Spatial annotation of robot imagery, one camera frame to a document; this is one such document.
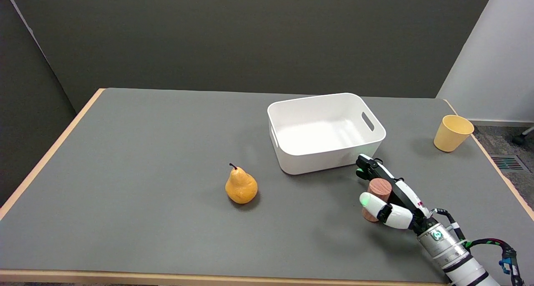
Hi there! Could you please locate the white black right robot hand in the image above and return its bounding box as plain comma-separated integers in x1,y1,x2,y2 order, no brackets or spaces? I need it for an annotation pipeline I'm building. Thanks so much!
355,154,435,236

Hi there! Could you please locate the wooden cylinder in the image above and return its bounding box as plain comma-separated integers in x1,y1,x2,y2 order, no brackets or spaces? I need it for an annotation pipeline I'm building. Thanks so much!
362,178,393,223

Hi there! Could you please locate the yellow plastic cup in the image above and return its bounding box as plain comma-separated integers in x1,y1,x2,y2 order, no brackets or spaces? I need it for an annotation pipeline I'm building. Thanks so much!
433,115,475,153

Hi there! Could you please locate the floor vent grille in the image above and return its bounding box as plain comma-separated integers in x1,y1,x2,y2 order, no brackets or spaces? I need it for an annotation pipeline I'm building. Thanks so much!
490,154,526,172

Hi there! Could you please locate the black chair leg caster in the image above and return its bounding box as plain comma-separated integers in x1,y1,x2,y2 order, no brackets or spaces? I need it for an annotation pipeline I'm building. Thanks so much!
512,127,534,146

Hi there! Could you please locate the yellow pear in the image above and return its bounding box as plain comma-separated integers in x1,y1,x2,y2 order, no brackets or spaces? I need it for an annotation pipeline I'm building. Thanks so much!
225,163,258,205

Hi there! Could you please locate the black green sleeved cable bundle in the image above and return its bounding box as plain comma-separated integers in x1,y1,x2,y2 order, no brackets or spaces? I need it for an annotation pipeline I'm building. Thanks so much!
431,208,525,286

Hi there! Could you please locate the white plastic bin with handles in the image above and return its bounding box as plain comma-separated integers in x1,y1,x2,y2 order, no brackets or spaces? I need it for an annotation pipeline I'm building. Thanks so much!
267,93,387,175

